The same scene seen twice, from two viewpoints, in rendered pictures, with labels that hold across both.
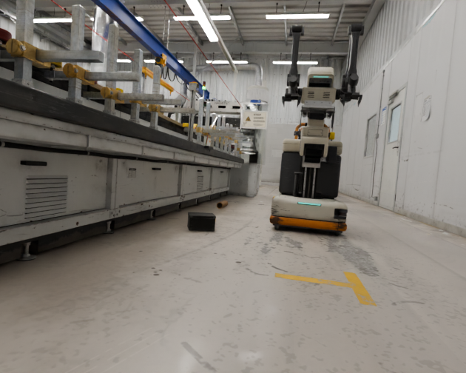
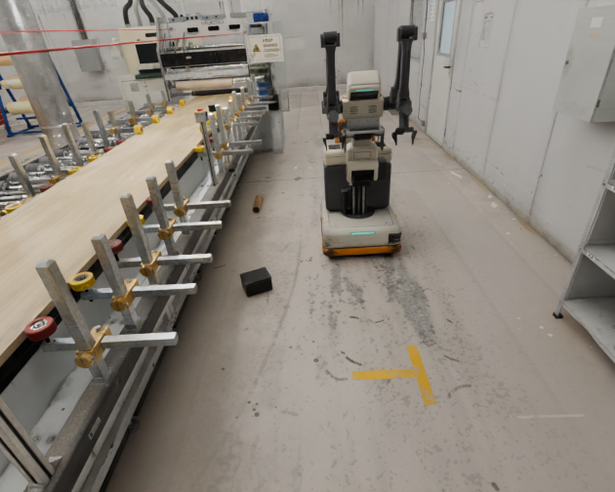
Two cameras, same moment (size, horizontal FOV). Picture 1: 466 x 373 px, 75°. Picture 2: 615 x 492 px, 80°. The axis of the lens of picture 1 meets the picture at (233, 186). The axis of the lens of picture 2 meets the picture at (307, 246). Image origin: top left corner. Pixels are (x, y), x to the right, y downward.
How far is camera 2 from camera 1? 119 cm
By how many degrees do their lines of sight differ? 29
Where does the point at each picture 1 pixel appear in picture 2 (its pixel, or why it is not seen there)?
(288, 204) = (341, 236)
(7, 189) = not seen: hidden behind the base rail
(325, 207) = (380, 234)
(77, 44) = (114, 276)
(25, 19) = (81, 332)
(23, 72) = (102, 372)
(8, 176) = not seen: hidden behind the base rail
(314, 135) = (361, 157)
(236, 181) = (257, 136)
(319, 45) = not seen: outside the picture
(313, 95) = (357, 111)
